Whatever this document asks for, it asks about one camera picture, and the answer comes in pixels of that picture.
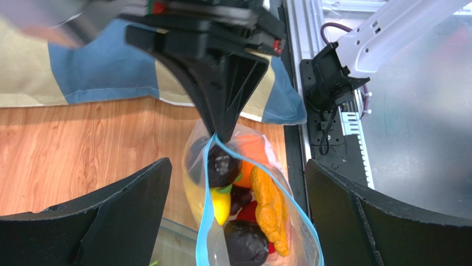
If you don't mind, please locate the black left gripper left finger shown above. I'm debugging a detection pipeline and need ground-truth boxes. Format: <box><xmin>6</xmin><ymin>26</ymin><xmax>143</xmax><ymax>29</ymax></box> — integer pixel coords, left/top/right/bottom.
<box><xmin>1</xmin><ymin>158</ymin><xmax>172</xmax><ymax>265</ymax></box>

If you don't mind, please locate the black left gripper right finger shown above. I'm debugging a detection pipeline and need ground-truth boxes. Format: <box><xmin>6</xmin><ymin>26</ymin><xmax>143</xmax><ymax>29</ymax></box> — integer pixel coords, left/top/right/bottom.
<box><xmin>305</xmin><ymin>160</ymin><xmax>471</xmax><ymax>265</ymax></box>

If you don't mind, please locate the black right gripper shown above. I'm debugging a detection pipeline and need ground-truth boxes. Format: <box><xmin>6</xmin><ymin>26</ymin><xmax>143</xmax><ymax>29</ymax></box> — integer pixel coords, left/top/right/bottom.
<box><xmin>119</xmin><ymin>1</ymin><xmax>286</xmax><ymax>143</ymax></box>

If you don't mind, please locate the ginger root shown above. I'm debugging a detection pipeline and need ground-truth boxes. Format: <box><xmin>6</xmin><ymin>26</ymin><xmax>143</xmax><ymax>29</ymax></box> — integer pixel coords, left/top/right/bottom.
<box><xmin>251</xmin><ymin>166</ymin><xmax>290</xmax><ymax>257</ymax></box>

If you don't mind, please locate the orange fruit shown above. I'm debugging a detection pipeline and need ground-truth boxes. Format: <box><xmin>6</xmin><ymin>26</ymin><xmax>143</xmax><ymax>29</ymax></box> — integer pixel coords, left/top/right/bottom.
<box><xmin>234</xmin><ymin>134</ymin><xmax>270</xmax><ymax>188</ymax></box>

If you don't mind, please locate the dark purple plum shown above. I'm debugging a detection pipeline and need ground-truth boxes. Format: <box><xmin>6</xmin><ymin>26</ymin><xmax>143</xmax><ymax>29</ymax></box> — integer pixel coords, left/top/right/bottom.
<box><xmin>185</xmin><ymin>137</ymin><xmax>242</xmax><ymax>188</ymax></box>

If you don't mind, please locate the red apple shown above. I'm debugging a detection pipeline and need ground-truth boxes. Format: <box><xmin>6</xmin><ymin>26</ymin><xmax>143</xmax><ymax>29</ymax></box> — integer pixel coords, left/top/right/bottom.
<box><xmin>235</xmin><ymin>201</ymin><xmax>275</xmax><ymax>255</ymax></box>

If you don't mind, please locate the yellow lemon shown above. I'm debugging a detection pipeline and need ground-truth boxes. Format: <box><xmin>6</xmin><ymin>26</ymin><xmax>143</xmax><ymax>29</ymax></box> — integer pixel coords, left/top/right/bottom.
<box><xmin>183</xmin><ymin>177</ymin><xmax>233</xmax><ymax>226</ymax></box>

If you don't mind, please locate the dark mangosteen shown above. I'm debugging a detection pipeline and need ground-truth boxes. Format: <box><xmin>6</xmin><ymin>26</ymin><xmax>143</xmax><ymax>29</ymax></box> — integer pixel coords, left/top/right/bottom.
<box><xmin>224</xmin><ymin>220</ymin><xmax>269</xmax><ymax>266</ymax></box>

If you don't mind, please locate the clear zip top bag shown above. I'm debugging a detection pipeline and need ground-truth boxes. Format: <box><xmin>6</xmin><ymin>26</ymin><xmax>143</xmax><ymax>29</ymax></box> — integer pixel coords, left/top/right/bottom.
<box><xmin>182</xmin><ymin>121</ymin><xmax>325</xmax><ymax>265</ymax></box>

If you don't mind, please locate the purple grape bunch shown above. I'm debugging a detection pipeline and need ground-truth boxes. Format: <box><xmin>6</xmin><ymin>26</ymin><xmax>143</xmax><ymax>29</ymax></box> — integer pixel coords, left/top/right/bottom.
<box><xmin>230</xmin><ymin>185</ymin><xmax>253</xmax><ymax>216</ymax></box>

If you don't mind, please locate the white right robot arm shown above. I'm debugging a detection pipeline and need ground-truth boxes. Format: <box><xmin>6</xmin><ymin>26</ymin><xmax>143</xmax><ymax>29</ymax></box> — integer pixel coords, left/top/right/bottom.
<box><xmin>120</xmin><ymin>1</ymin><xmax>467</xmax><ymax>143</ymax></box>

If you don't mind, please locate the blue beige plaid pillow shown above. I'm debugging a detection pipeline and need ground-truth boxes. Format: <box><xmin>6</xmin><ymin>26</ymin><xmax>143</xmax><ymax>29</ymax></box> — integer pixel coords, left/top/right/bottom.
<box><xmin>0</xmin><ymin>14</ymin><xmax>308</xmax><ymax>125</ymax></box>

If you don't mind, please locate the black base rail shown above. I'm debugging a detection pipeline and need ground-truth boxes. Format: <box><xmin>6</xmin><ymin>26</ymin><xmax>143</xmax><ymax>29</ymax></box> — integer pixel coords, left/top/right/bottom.
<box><xmin>282</xmin><ymin>59</ymin><xmax>370</xmax><ymax>214</ymax></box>

